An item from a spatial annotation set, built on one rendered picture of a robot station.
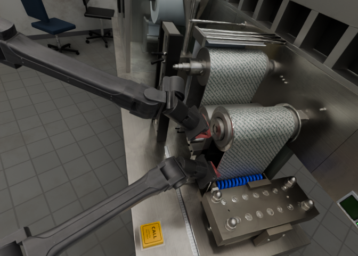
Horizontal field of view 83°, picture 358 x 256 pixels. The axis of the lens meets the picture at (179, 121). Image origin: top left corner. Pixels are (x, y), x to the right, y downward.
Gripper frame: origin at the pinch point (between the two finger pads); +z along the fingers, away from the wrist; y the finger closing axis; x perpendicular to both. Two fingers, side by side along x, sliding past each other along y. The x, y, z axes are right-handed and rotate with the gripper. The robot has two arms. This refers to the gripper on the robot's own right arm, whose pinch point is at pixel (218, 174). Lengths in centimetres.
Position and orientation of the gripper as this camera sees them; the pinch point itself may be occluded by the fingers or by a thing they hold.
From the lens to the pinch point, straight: 78.2
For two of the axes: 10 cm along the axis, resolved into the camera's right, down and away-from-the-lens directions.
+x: 6.1, -6.6, -4.3
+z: 7.4, 3.1, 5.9
